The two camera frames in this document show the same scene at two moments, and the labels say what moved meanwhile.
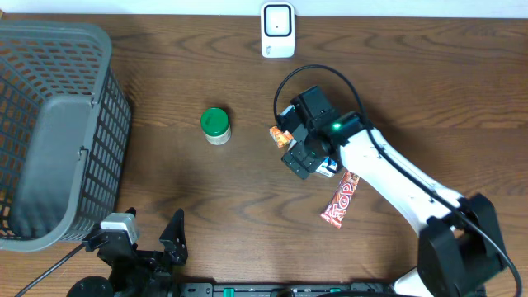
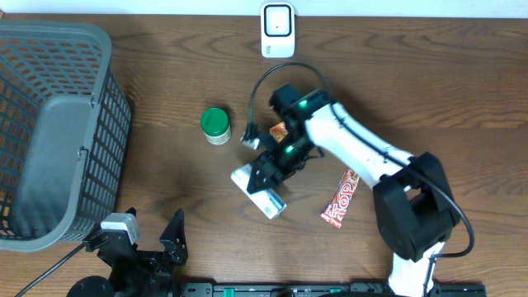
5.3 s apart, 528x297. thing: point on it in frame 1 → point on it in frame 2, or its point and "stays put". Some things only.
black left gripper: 175,253 stays put
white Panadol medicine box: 328,167 → 266,200
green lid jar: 215,124 stays put
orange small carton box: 280,138 stays put
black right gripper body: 304,154 → 289,153
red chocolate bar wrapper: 334,211 stays put
